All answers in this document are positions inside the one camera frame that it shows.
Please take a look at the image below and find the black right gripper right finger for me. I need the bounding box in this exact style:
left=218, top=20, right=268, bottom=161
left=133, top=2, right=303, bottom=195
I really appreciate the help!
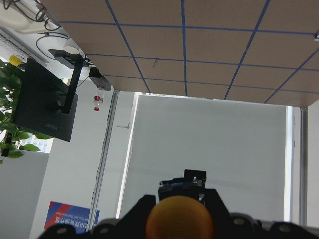
left=205, top=189, right=259, bottom=239

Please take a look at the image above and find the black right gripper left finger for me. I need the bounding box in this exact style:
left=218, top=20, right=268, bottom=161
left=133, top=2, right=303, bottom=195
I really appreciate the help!
left=89, top=195, right=156, bottom=239

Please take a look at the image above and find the yellow push button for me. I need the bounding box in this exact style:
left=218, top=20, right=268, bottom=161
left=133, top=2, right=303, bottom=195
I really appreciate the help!
left=145, top=169, right=216, bottom=239

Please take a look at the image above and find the blue red sign board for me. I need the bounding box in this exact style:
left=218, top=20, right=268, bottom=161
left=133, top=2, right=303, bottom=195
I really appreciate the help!
left=44, top=201, right=90, bottom=234

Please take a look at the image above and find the green potted plant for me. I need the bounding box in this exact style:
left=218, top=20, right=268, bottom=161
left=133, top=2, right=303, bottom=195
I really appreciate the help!
left=0, top=61, right=52, bottom=162

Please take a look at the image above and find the black computer monitor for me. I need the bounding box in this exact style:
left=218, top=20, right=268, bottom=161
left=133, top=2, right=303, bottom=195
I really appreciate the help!
left=12, top=58, right=82, bottom=142

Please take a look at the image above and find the aluminium frame post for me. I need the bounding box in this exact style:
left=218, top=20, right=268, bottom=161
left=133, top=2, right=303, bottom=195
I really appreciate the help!
left=86, top=90, right=119, bottom=231

